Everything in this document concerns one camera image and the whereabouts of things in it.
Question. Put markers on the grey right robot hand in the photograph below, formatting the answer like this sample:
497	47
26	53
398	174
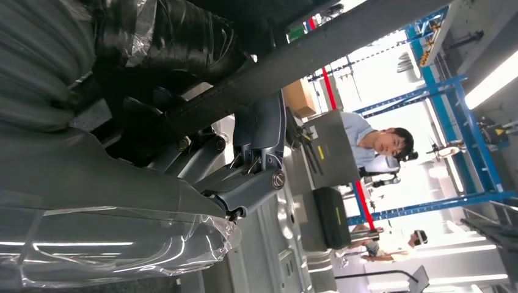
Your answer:
101	182

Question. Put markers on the grey stamped metal panel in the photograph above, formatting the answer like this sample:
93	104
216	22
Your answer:
267	250

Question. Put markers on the brown cardboard box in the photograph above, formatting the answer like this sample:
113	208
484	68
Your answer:
299	97

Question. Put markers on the black zip case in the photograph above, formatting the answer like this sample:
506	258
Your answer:
332	218

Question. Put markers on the grey flat carton box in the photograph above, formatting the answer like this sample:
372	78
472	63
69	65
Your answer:
334	149

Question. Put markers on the red pole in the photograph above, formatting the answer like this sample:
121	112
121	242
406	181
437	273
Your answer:
328	89

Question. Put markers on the green crate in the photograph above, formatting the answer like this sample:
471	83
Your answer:
296	32

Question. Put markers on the person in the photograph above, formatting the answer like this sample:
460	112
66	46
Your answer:
360	137
392	252

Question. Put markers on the blue metal gantry frame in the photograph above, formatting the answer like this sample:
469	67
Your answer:
477	153

